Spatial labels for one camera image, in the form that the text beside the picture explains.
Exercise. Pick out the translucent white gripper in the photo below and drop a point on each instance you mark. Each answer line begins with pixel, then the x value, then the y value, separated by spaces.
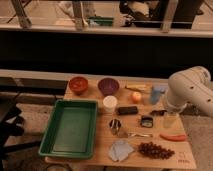
pixel 169 119

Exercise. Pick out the black rectangular eraser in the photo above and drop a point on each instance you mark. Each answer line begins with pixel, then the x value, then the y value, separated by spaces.
pixel 130 110

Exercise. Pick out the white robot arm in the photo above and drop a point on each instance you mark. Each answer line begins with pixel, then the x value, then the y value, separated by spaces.
pixel 187 86

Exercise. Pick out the green plastic tray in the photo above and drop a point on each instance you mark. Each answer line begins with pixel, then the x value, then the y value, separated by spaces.
pixel 71 129

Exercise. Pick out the black marker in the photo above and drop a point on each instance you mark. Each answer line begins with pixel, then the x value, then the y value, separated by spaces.
pixel 157 112

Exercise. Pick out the black tape measure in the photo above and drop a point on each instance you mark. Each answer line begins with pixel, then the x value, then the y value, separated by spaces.
pixel 146 121

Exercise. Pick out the wooden board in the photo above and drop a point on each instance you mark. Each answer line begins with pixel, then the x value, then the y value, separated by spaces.
pixel 182 159

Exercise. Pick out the dark grape bunch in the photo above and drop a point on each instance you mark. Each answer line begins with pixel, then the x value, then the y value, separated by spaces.
pixel 155 151

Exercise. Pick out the peach apple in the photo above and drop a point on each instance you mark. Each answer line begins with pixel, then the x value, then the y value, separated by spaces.
pixel 136 97

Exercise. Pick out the metal spoon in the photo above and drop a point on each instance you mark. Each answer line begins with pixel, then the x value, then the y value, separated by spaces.
pixel 139 135

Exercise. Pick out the metal cup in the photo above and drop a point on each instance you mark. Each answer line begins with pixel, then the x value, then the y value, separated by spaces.
pixel 115 126

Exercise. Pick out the light blue cloth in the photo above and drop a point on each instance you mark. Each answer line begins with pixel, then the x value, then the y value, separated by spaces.
pixel 120 150

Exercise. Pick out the white cup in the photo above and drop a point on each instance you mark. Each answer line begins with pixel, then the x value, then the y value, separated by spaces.
pixel 110 103

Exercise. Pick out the purple bowl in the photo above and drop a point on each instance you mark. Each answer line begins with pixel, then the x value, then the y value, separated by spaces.
pixel 108 86

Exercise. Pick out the red bowl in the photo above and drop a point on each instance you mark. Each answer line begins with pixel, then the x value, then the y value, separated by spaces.
pixel 78 85

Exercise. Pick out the black office chair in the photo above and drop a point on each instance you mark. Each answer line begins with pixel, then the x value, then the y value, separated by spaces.
pixel 10 125

